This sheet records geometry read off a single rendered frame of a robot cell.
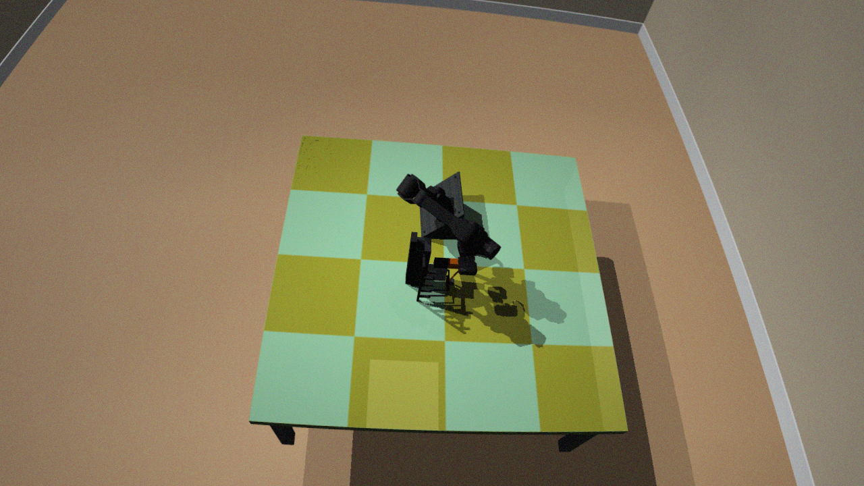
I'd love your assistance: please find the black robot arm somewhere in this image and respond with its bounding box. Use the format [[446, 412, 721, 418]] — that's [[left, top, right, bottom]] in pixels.
[[396, 173, 501, 260]]

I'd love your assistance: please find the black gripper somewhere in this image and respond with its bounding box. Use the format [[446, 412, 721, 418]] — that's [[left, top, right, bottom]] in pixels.
[[457, 241, 477, 275]]

